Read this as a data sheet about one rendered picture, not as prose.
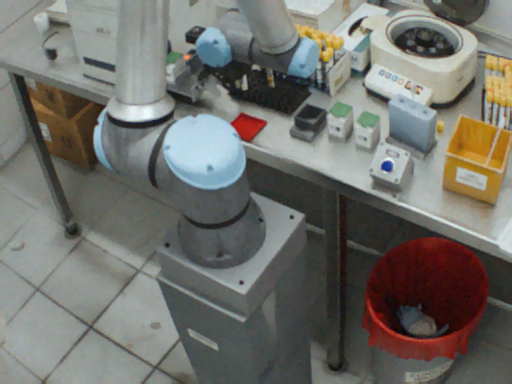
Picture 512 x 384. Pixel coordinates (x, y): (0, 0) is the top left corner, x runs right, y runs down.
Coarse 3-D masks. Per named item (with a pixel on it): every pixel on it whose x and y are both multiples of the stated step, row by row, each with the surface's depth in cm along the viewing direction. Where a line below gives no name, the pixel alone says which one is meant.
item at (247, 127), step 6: (240, 114) 155; (246, 114) 155; (234, 120) 154; (240, 120) 154; (246, 120) 154; (252, 120) 154; (258, 120) 153; (264, 120) 152; (234, 126) 153; (240, 126) 153; (246, 126) 153; (252, 126) 152; (258, 126) 152; (240, 132) 151; (246, 132) 151; (252, 132) 151; (258, 132) 151; (246, 138) 149; (252, 138) 150
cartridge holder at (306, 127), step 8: (304, 112) 151; (312, 112) 151; (320, 112) 150; (296, 120) 148; (304, 120) 147; (312, 120) 150; (320, 120) 148; (296, 128) 149; (304, 128) 148; (312, 128) 147; (320, 128) 149; (304, 136) 147; (312, 136) 147
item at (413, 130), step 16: (400, 96) 140; (400, 112) 138; (416, 112) 136; (432, 112) 136; (400, 128) 141; (416, 128) 138; (432, 128) 137; (400, 144) 143; (416, 144) 141; (432, 144) 141
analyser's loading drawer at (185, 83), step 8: (184, 72) 159; (176, 80) 158; (184, 80) 161; (192, 80) 160; (168, 88) 160; (176, 88) 159; (184, 88) 159; (192, 88) 155; (192, 96) 157; (200, 96) 159
